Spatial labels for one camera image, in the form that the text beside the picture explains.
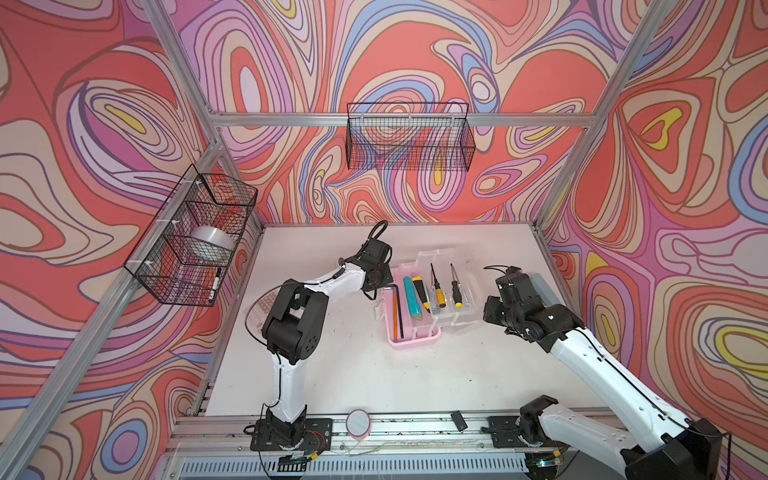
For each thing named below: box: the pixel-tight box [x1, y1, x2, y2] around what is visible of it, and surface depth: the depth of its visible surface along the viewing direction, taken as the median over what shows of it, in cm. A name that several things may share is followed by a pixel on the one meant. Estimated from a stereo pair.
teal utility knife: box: [403, 276, 423, 321], surface depth 90 cm
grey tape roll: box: [183, 226, 235, 265], surface depth 74 cm
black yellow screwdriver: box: [450, 263, 463, 308], surface depth 83 cm
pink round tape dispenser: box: [346, 409, 372, 440], surface depth 72 cm
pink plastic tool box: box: [377, 249, 478, 347], surface depth 88 cm
